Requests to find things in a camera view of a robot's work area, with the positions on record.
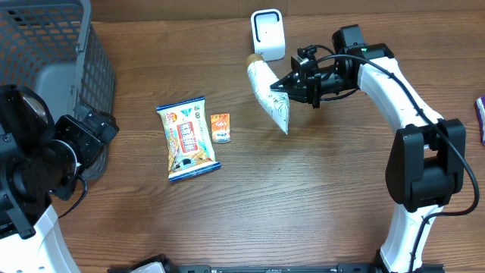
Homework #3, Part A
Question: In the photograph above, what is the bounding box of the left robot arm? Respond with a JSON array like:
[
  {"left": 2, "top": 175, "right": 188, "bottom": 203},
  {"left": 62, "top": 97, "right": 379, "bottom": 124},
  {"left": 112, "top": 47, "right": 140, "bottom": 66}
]
[{"left": 1, "top": 85, "right": 119, "bottom": 272}]

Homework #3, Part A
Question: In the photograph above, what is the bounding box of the white tube with gold cap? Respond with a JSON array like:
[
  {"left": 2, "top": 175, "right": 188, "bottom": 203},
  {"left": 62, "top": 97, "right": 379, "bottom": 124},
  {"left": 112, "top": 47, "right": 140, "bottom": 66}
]
[{"left": 246, "top": 54, "right": 289, "bottom": 134}]

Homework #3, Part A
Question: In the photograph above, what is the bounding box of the grey plastic shopping basket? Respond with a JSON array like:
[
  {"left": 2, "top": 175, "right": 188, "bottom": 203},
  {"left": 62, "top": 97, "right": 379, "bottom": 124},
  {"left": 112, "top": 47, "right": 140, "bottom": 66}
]
[{"left": 0, "top": 0, "right": 117, "bottom": 181}]

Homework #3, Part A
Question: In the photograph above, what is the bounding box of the small orange packet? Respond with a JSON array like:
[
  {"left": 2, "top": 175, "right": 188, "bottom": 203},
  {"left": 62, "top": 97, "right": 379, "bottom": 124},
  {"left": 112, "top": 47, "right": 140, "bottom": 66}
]
[{"left": 211, "top": 113, "right": 231, "bottom": 143}]

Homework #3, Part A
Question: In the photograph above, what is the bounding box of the white barcode scanner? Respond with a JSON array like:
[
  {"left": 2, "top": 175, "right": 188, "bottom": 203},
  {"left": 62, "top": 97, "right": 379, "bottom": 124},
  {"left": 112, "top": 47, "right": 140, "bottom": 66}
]
[{"left": 250, "top": 8, "right": 286, "bottom": 61}]

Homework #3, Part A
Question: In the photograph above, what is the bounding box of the red purple pad package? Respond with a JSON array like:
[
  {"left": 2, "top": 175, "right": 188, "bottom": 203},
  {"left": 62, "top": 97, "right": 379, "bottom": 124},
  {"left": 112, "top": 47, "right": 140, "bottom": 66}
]
[{"left": 475, "top": 96, "right": 485, "bottom": 145}]

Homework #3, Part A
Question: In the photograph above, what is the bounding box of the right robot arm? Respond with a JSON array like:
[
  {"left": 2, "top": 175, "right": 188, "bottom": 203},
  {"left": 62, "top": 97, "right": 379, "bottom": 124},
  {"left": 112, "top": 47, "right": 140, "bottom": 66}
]
[{"left": 271, "top": 25, "right": 466, "bottom": 272}]

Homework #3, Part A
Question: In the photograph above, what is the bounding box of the gold blue wipes packet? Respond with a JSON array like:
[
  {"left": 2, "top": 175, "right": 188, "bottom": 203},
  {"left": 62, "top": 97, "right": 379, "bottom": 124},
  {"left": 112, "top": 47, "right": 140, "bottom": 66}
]
[{"left": 156, "top": 97, "right": 221, "bottom": 183}]

